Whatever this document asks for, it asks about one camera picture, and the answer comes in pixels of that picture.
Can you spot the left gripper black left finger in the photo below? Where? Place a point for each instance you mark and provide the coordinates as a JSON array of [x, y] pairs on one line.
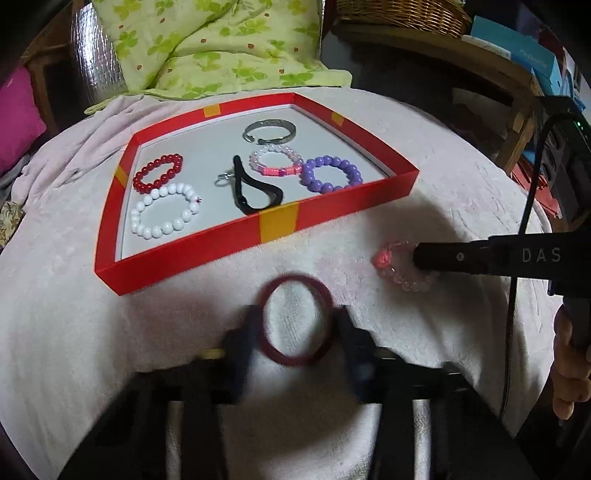
[[128, 441]]

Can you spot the right hand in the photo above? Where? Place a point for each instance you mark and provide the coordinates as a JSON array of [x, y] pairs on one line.
[[570, 372]]

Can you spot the silver foil mat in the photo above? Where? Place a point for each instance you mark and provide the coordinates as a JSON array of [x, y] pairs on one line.
[[98, 70]]

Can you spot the silver metal bangle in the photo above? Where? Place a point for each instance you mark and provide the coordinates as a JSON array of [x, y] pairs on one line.
[[278, 123]]

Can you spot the red cardboard tray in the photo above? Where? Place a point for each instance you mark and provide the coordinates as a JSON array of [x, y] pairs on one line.
[[208, 138]]

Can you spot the green clover quilt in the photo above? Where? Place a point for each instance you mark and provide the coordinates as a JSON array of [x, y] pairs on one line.
[[188, 50]]

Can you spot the blue box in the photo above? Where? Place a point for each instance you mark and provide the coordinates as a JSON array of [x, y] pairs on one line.
[[527, 52]]

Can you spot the wicker basket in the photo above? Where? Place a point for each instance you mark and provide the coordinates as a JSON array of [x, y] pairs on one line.
[[437, 16]]

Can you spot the wooden table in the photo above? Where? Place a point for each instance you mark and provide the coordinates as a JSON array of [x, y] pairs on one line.
[[522, 85]]

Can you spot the floral patterned cloth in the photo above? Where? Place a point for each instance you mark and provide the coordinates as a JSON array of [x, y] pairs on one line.
[[11, 216]]

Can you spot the pale pink blanket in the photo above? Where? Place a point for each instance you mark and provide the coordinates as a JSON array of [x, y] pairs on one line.
[[69, 344]]

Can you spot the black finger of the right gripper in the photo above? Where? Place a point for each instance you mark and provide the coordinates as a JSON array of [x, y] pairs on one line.
[[458, 257]]

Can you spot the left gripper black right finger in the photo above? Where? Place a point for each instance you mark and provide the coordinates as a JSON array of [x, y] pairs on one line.
[[467, 440]]

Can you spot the magenta pillow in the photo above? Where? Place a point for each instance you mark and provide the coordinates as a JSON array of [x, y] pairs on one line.
[[21, 123]]

